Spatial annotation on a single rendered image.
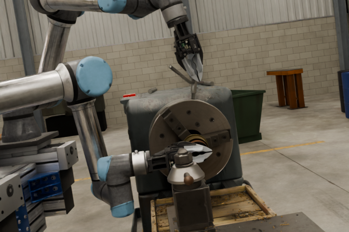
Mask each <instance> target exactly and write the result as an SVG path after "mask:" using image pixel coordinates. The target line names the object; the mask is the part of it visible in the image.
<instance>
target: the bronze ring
mask: <svg viewBox="0 0 349 232"><path fill-rule="evenodd" d="M184 141H187V142H191V143H195V144H199V145H202V146H205V147H208V142H207V140H206V139H205V138H204V137H203V136H201V135H199V134H192V135H189V136H188V137H186V138H185V139H184ZM202 153H204V152H194V153H192V155H193V156H195V155H197V154H202Z"/></svg>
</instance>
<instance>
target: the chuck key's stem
mask: <svg viewBox="0 0 349 232"><path fill-rule="evenodd" d="M192 81H195V84H191V94H192V95H191V100H194V99H195V94H196V90H197V81H196V80H194V79H193V78H192Z"/></svg>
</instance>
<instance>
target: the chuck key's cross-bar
mask: <svg viewBox="0 0 349 232"><path fill-rule="evenodd" d="M169 68H170V69H171V70H172V71H174V72H175V73H176V74H177V75H179V76H180V77H181V78H183V79H184V80H185V81H186V82H187V83H189V84H195V81H190V80H189V79H188V78H187V77H185V76H184V75H183V74H182V73H180V72H179V71H178V70H177V69H175V68H174V67H173V66H172V65H169ZM197 84H204V81H199V82H197Z"/></svg>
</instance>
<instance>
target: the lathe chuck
mask: <svg viewBox="0 0 349 232"><path fill-rule="evenodd" d="M167 108H169V109H170V110H171V111H172V113H173V114H174V115H175V116H176V117H177V119H178V120H179V121H180V122H181V123H182V124H183V125H184V126H185V127H186V128H187V130H195V131H197V132H199V133H200V134H201V135H203V134H208V133H213V132H218V131H222V130H227V129H231V126H230V124H229V122H228V120H227V119H226V117H225V116H224V115H223V114H222V112H221V111H219V110H218V109H217V108H216V107H214V106H213V105H211V104H209V103H207V102H204V101H202V100H198V99H195V100H191V99H180V100H176V101H174V102H171V103H169V104H168V105H166V106H165V107H163V108H162V109H161V110H160V111H159V112H158V114H157V115H156V116H155V118H154V120H153V122H152V124H151V127H150V131H149V149H150V154H151V156H152V155H153V154H155V153H158V152H160V151H162V150H164V149H165V148H167V146H172V145H174V144H173V143H178V142H179V140H180V138H179V137H178V135H177V134H176V133H175V132H174V131H173V129H172V128H171V127H170V126H169V125H168V124H167V123H166V122H165V120H164V119H163V118H162V116H161V114H162V113H163V112H164V111H165V110H166V109H167ZM230 140H231V141H230V142H226V143H222V144H220V145H218V146H213V147H212V148H210V149H211V150H212V154H211V155H210V156H209V157H208V158H207V159H206V160H205V161H204V162H201V163H197V164H198V165H199V167H200V168H201V169H202V170H203V172H204V173H205V177H204V178H203V179H205V181H207V180H209V179H211V178H213V177H214V176H216V175H217V174H218V173H219V172H220V171H221V170H222V169H223V168H224V167H225V165H226V164H227V162H228V160H229V158H230V156H231V153H232V149H233V138H232V139H230ZM160 172H161V173H163V174H164V175H165V176H166V177H168V175H169V172H168V169H164V170H160ZM203 179H202V180H203Z"/></svg>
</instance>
